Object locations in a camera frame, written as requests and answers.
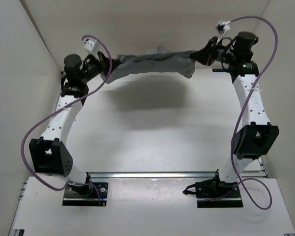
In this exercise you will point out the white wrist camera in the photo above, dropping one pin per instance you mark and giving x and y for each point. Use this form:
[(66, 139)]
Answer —
[(222, 27), (91, 46)]

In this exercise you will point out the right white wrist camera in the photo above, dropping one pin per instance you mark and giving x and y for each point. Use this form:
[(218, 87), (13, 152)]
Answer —
[(222, 27)]

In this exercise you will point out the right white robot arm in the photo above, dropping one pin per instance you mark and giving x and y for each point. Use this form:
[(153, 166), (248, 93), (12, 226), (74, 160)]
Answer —
[(254, 134)]

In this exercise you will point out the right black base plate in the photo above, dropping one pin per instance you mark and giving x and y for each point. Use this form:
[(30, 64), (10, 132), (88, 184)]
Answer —
[(208, 196)]

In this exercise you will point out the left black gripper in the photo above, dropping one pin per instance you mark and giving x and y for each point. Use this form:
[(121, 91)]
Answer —
[(104, 61)]

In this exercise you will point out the right blue corner label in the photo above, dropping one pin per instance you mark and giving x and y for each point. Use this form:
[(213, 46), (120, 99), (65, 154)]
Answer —
[(219, 70)]

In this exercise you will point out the grey pleated skirt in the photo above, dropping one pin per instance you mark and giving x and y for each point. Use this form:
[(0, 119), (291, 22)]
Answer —
[(160, 60)]

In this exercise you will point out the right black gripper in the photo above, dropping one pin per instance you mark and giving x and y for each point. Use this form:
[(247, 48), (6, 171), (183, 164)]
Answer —
[(205, 56)]

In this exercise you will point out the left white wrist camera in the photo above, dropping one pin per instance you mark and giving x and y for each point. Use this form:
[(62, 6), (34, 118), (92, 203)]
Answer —
[(91, 46)]

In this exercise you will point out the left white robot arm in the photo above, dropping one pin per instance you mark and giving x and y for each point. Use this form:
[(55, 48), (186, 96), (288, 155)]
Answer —
[(48, 152)]

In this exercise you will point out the aluminium front rail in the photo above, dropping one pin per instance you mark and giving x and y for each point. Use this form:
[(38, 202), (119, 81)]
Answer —
[(189, 174)]

